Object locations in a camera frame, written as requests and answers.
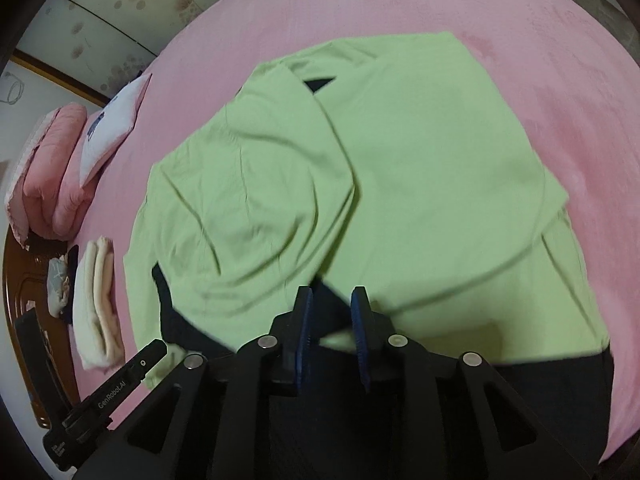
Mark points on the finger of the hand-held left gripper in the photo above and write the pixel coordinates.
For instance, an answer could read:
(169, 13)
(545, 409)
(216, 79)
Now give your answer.
(32, 365)
(142, 360)

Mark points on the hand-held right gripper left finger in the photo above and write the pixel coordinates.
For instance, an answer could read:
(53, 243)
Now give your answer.
(303, 340)

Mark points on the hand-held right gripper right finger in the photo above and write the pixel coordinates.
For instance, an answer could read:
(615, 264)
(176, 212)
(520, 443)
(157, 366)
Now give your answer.
(360, 340)

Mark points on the green and black hooded jacket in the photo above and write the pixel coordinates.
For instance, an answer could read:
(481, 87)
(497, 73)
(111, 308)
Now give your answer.
(425, 185)

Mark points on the folded white towel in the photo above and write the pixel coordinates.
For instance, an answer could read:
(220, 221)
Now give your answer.
(95, 310)

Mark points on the wooden headboard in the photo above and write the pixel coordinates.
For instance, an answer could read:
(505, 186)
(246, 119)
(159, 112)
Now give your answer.
(15, 285)

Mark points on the grey patterned cloth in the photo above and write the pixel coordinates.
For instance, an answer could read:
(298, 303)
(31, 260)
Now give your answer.
(57, 285)

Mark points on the black cloth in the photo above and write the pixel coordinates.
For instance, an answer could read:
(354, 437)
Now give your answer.
(74, 260)

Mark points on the folded pink quilt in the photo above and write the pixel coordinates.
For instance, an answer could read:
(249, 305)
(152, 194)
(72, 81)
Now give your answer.
(55, 170)

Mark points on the white pillow with blue print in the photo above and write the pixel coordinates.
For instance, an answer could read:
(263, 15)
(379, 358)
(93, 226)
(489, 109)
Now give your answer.
(115, 125)

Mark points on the pink bed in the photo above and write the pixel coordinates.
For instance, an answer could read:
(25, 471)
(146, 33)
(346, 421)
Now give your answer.
(350, 0)

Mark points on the flower print wardrobe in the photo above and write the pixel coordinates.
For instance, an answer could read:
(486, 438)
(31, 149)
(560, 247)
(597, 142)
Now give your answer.
(125, 10)

